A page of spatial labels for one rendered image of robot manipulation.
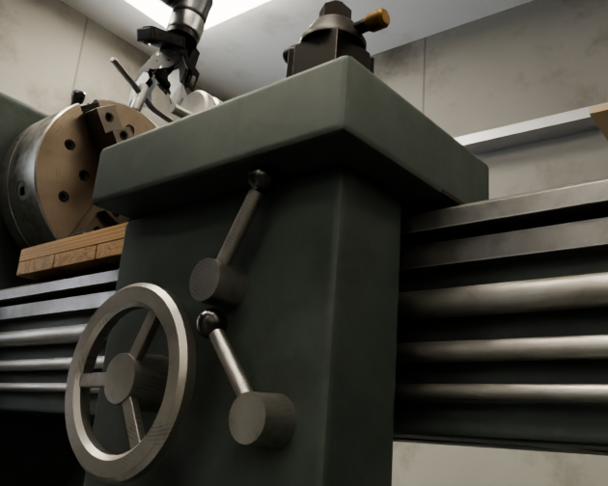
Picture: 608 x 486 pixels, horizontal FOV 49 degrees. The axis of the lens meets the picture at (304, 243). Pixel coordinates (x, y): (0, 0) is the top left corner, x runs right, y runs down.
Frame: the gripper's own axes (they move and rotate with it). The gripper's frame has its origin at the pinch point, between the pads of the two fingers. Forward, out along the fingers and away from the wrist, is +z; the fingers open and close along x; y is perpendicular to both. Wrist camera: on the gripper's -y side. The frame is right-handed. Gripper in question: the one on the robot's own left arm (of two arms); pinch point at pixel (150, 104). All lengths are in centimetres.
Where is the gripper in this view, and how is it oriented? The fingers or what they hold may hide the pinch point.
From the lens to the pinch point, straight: 139.3
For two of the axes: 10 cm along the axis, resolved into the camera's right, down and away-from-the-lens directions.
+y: 3.3, 4.6, 8.2
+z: -1.9, 8.9, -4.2
